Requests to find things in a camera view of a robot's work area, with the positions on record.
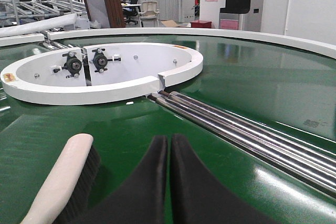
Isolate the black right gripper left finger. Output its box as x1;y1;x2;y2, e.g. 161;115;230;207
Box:
54;135;169;224

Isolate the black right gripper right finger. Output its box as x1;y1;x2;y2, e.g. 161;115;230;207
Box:
170;134;275;223

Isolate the cream hand broom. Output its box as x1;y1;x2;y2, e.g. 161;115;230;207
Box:
21;133;101;223

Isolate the white outer conveyor rim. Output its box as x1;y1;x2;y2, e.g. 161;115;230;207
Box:
0;27;336;59

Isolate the steel roller set right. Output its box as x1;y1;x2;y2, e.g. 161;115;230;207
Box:
148;91;335;197

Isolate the steel roller set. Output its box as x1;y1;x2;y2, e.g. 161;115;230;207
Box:
39;30;69;50
148;91;335;197

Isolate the red box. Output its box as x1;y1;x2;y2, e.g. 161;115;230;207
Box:
191;20;212;28

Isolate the steel roller set left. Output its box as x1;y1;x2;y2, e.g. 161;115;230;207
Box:
39;30;69;50

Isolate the black office chair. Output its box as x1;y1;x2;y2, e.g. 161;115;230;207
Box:
123;0;139;25

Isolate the white mesh office chair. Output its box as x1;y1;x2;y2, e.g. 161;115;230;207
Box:
139;0;160;27

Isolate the white rolled tube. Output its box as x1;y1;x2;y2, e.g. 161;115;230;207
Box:
1;13;77;37

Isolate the white inner conveyor ring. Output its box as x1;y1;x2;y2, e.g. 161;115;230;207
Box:
0;42;204;106

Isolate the black bearing mount right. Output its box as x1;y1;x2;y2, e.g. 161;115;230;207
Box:
89;48;121;73

